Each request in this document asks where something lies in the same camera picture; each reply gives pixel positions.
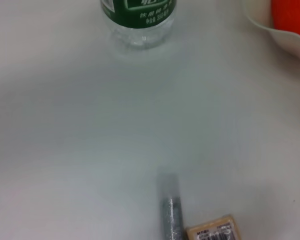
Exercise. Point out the clear water bottle green label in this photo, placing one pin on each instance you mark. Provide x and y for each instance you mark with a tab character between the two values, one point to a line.
140	15

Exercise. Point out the beige eraser with barcode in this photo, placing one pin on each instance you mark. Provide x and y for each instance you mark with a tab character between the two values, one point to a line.
212	230

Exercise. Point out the red-orange fruit with stem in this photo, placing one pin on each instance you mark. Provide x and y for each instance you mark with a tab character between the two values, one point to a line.
292	15

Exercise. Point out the grey marker pen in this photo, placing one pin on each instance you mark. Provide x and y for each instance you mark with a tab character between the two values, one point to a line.
171	212

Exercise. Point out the translucent green wavy fruit plate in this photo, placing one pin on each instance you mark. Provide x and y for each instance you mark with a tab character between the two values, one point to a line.
285	40

